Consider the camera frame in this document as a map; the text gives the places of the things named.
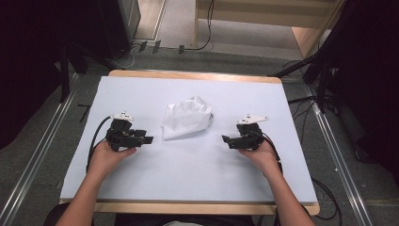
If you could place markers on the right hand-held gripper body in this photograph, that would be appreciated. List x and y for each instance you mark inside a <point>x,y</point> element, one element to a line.
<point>249,136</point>

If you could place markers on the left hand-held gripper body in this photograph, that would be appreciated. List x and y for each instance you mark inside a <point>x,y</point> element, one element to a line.
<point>120,138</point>

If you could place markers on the white mesh laundry bag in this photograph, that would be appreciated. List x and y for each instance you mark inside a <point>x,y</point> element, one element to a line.
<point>186,117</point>

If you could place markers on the person's right hand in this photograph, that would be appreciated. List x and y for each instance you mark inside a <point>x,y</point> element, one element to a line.
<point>262,158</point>

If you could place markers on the person's left hand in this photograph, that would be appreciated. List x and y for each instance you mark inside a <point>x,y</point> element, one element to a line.
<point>105,160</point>

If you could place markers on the white foam board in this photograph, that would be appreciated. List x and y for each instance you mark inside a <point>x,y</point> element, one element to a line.
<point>194,169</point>

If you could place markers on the wooden table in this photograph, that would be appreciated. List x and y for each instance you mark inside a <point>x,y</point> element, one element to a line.
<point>194,74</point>

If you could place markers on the person's dark clothing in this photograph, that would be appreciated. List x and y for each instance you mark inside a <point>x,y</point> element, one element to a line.
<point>150,219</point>

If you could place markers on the dark cabinet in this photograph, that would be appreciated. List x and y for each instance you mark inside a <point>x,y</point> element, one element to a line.
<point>120,25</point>

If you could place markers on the dark curtain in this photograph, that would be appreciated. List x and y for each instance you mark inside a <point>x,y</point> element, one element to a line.
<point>376,78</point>
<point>28,56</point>

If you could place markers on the light wooden shelf unit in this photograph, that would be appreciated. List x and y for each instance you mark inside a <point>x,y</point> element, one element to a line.
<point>266,12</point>

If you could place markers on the metal floor rail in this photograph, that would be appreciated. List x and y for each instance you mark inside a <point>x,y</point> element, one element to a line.
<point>34,150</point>
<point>340,163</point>

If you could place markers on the black metal frame stand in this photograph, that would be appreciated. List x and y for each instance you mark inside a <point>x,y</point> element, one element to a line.
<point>321,62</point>

